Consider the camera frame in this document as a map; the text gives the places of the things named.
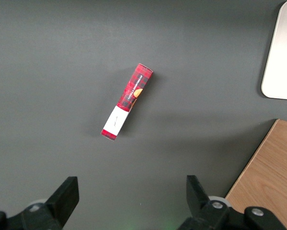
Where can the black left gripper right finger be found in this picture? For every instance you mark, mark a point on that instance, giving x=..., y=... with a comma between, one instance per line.
x=205, y=213

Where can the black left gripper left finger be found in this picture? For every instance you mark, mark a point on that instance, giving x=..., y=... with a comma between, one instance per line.
x=49, y=213

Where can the beige plastic tray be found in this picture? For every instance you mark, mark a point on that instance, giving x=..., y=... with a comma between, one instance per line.
x=284, y=60

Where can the wooden drawer cabinet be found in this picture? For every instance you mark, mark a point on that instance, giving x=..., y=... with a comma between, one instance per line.
x=270, y=172

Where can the red plaid shortbread box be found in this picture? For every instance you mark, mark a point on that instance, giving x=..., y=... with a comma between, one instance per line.
x=133, y=88

